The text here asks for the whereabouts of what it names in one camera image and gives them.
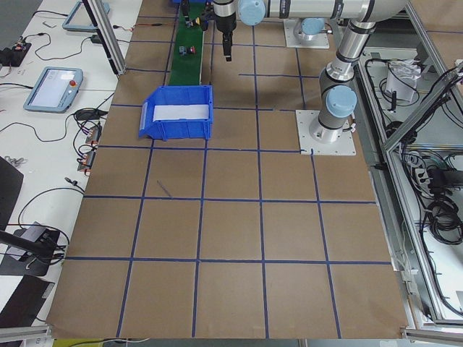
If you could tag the blue left bin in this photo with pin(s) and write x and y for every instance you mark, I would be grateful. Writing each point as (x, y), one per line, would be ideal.
(177, 129)

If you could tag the teach pendant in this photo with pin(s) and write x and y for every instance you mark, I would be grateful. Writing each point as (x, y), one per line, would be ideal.
(55, 90)
(78, 20)

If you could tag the blue right bin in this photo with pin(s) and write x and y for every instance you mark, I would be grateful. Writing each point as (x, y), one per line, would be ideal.
(190, 1)

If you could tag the near teach pendant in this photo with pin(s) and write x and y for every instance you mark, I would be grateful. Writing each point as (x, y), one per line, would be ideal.
(55, 90)

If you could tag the black power adapter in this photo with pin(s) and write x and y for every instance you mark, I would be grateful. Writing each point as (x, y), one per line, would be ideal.
(95, 39)

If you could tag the far teach pendant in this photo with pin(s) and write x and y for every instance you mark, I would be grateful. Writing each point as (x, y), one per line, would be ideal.
(78, 20)

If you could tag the white foam pad left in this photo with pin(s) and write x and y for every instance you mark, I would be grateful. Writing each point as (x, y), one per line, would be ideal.
(177, 112)

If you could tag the aluminium frame post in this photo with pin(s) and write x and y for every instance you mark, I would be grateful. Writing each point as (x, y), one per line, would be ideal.
(105, 32)

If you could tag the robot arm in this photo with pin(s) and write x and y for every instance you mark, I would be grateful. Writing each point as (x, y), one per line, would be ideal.
(252, 12)
(339, 100)

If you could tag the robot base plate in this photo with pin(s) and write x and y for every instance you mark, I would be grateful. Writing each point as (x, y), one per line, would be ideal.
(314, 139)
(306, 33)

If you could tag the green conveyor belt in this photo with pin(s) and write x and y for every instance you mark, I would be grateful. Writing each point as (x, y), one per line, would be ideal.
(186, 70)

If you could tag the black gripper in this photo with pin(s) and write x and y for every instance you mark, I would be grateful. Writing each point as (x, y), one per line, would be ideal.
(225, 22)
(185, 9)

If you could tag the blue bin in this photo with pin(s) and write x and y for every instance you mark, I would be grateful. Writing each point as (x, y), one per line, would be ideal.
(177, 129)
(190, 1)

